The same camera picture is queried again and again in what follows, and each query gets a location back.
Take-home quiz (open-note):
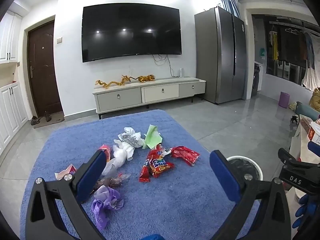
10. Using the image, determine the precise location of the purple plastic bag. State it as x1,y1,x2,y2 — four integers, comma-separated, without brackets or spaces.
91,185,125,232

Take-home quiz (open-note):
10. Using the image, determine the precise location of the green paper scrap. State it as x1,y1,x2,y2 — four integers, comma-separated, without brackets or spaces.
143,124,163,150

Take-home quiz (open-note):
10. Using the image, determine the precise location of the silver foil wrapper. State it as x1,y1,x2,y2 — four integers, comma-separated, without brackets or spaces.
119,133,141,147

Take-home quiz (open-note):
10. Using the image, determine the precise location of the pink white paper scrap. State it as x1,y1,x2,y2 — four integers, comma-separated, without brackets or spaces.
55,164,77,181

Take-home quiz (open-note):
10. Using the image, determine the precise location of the black bin liner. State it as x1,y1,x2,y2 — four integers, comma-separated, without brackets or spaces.
229,158,262,181

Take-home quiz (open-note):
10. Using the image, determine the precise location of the golden dragon figurine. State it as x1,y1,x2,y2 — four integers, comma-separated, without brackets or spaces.
95,75,132,90

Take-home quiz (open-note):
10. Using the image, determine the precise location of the brown door mat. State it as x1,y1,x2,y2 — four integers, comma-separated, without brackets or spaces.
33,112,66,129

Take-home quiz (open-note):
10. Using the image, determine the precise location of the teal cushion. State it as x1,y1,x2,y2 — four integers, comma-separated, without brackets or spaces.
296,102,320,121

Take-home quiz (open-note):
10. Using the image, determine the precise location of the dangling television cable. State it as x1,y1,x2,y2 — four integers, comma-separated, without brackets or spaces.
152,54,176,77

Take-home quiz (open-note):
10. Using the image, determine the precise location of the blue fluffy rug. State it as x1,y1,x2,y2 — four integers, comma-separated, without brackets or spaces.
20,109,263,240

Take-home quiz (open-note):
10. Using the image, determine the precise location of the hanging white sheet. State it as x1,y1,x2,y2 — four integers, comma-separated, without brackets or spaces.
301,65,320,91

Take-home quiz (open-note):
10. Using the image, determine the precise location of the small red wrapper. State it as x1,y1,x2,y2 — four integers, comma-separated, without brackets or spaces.
171,146,201,167

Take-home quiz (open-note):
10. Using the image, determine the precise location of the yellow plush coat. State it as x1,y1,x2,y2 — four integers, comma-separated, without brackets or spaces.
308,87,320,112

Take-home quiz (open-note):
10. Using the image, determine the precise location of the white floor cupboard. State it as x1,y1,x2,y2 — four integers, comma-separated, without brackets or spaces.
0,81,29,153

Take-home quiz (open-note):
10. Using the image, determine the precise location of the blue curtain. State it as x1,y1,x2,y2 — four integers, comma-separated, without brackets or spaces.
220,0,242,20

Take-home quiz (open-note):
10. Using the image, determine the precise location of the white wall cupboard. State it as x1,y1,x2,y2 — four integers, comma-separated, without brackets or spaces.
0,11,23,64

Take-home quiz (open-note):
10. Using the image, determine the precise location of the brown clear wrapper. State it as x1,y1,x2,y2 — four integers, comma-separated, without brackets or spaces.
94,173,131,188

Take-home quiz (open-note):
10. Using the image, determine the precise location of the washing machine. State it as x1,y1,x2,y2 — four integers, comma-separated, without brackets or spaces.
251,63,262,97

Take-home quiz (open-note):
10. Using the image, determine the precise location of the crumpled white plastic bag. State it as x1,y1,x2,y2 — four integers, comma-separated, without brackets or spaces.
112,127,145,161

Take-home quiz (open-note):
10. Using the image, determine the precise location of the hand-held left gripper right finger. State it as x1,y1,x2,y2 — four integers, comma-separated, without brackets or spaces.
209,150,292,240

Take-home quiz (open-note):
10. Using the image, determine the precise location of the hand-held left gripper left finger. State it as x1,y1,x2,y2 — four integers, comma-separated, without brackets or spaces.
25,149,118,240

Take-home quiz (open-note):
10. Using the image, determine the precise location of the white round trash bin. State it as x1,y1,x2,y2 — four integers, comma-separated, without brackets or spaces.
226,155,264,182

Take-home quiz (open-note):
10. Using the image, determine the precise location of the golden tiger figurine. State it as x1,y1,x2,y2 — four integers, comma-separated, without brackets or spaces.
136,74,156,83

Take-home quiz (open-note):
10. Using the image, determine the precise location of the wall-mounted black television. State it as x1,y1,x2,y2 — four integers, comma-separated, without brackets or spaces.
81,3,182,63

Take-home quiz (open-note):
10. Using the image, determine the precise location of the brown entrance door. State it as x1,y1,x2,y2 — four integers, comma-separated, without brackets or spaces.
27,21,63,118

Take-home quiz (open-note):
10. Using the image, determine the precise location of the red orange wrapper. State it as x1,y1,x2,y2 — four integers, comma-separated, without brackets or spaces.
98,144,112,161

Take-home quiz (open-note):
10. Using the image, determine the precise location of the person's right hand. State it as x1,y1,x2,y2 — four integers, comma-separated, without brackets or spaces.
295,194,319,228

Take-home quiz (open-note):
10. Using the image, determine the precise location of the grey double-door refrigerator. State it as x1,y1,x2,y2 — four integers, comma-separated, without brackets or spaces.
194,6,248,105

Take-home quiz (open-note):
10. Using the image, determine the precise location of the large red snack wrapper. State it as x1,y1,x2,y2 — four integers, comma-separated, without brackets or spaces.
139,144,175,183

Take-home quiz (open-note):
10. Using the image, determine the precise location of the clear plastic bag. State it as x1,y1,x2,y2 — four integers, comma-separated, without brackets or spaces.
102,155,126,176

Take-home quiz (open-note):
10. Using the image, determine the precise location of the row of hanging clothes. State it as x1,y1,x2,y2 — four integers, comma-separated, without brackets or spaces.
268,24,320,70

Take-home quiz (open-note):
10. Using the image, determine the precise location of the white television cabinet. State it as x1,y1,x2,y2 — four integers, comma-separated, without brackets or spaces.
92,77,207,120

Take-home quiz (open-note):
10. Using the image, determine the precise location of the red white box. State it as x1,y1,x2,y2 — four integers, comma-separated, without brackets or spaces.
308,121,320,145

